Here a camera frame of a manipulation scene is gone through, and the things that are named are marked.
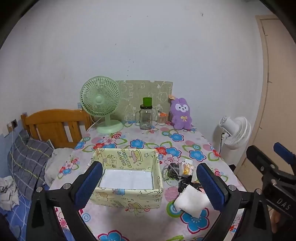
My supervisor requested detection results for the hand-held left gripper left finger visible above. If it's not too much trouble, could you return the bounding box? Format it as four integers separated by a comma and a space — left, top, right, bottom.
26, 161, 103, 241

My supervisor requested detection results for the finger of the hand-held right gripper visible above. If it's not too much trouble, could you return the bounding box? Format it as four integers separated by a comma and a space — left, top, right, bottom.
246, 145, 281, 183
273, 142, 296, 164

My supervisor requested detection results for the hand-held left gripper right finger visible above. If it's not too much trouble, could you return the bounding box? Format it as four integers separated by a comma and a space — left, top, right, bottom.
196, 162, 272, 241

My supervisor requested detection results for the white cloth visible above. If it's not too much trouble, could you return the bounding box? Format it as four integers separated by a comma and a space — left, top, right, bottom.
0, 176, 20, 211
173, 184, 212, 218

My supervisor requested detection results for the black soft item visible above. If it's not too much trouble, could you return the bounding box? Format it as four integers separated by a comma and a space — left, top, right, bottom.
178, 178, 202, 193

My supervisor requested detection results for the bear print tissue packet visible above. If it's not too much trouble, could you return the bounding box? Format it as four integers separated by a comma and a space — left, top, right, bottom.
179, 161, 195, 178

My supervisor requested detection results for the yellow printed storage box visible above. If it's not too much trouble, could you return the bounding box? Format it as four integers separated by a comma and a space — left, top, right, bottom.
89, 148, 164, 209

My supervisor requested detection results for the person's right hand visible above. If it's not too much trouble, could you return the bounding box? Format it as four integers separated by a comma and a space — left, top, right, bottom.
271, 208, 282, 233

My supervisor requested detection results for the white standing fan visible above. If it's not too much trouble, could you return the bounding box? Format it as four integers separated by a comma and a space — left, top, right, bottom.
213, 116, 251, 161

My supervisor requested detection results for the beige door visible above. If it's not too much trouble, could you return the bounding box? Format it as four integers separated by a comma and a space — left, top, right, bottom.
254, 15, 296, 193

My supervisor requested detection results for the floral tablecloth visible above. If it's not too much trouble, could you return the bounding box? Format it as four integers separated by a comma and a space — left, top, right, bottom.
49, 120, 246, 241

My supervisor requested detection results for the grey plaid pillow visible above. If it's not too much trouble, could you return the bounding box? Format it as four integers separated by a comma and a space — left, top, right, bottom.
7, 129, 54, 200

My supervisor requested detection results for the wooden bed headboard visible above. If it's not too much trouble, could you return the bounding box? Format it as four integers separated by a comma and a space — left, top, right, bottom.
21, 109, 93, 149

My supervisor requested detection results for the purple plush rabbit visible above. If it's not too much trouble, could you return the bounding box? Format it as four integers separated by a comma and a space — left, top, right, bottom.
169, 95, 193, 130

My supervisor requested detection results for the crumpled white cloth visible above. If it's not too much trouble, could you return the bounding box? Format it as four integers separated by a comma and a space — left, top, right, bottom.
0, 176, 20, 211

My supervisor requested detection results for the blue bed sheet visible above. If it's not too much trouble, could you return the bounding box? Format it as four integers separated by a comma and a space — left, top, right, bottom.
0, 192, 70, 241

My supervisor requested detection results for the small jar with orange lid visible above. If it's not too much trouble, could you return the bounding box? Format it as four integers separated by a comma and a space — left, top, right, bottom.
157, 111, 167, 126

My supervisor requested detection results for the green desk fan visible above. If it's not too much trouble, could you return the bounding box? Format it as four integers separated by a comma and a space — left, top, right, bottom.
80, 76, 124, 134

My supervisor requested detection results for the glass mug with green lid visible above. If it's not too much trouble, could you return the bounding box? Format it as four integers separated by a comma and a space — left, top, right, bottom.
135, 97, 154, 130

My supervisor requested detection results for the green printed board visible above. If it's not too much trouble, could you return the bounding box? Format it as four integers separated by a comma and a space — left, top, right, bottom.
116, 80, 173, 122

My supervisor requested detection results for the wall socket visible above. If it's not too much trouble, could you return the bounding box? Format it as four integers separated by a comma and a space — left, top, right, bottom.
7, 119, 19, 133

